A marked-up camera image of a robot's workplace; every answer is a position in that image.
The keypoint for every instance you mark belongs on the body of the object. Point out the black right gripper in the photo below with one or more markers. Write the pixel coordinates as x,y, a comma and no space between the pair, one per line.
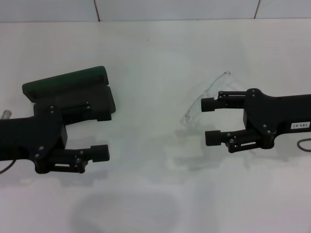
272,114

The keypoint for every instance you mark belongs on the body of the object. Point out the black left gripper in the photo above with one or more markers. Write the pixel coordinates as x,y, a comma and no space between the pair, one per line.
29,138

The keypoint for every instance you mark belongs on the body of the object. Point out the clear plastic glasses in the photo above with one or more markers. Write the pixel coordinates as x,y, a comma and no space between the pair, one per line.
216,85

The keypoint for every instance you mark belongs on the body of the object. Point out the green glasses case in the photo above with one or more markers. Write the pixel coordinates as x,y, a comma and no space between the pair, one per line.
65,77

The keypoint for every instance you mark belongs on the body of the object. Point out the silver left connector post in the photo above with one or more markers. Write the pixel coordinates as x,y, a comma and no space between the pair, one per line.
6,114

